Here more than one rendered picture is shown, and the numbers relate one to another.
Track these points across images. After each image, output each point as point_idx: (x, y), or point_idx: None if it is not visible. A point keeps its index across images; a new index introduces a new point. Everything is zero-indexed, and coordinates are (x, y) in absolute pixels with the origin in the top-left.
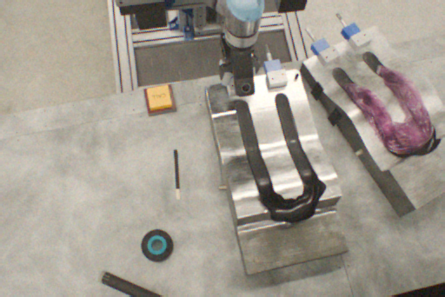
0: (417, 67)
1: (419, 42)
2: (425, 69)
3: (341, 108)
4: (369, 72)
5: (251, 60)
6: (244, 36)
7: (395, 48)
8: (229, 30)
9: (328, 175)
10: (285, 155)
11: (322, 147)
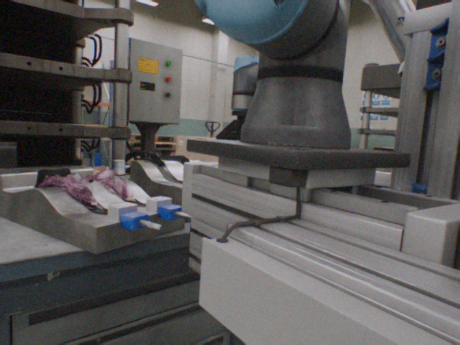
0: (20, 243)
1: (4, 259)
2: (7, 244)
3: (137, 185)
4: (105, 205)
5: (228, 124)
6: (237, 94)
7: (52, 250)
8: (250, 95)
9: (143, 161)
10: (176, 175)
11: (149, 176)
